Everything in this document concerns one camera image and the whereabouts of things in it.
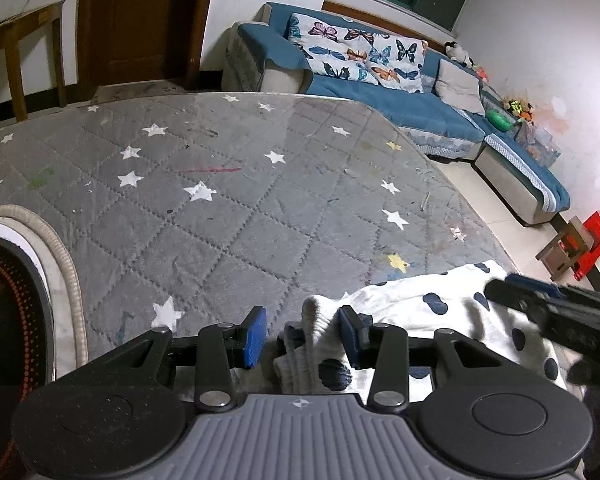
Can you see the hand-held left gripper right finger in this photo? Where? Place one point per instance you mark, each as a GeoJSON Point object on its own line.
{"type": "Point", "coordinates": [355, 340]}

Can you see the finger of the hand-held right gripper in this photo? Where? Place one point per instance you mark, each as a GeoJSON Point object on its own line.
{"type": "Point", "coordinates": [570, 317]}
{"type": "Point", "coordinates": [530, 282]}

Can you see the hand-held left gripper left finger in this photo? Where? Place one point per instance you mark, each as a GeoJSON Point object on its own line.
{"type": "Point", "coordinates": [255, 340]}

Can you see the white polka dot garment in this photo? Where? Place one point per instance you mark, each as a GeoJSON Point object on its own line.
{"type": "Point", "coordinates": [405, 290]}

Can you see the small wooden stool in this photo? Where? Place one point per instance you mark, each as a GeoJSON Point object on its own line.
{"type": "Point", "coordinates": [560, 257]}

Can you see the green toy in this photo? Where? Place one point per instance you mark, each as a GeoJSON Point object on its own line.
{"type": "Point", "coordinates": [500, 120]}

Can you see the yellow black toy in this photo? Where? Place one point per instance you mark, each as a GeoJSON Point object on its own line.
{"type": "Point", "coordinates": [515, 107]}

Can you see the grey pillow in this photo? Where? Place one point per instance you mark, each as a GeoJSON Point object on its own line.
{"type": "Point", "coordinates": [460, 85]}

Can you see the blue grey sofa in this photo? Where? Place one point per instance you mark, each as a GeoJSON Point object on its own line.
{"type": "Point", "coordinates": [405, 110]}

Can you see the black white plush toy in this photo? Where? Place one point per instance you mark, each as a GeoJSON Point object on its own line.
{"type": "Point", "coordinates": [457, 52]}

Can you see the black round induction cooktop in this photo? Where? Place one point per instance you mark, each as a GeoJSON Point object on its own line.
{"type": "Point", "coordinates": [10, 310]}

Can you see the butterfly printed blanket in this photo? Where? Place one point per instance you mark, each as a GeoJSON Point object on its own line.
{"type": "Point", "coordinates": [360, 55]}

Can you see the brown wooden door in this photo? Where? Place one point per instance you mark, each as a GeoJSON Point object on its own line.
{"type": "Point", "coordinates": [145, 35]}

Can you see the wooden side table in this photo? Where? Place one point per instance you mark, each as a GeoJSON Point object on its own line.
{"type": "Point", "coordinates": [25, 17]}

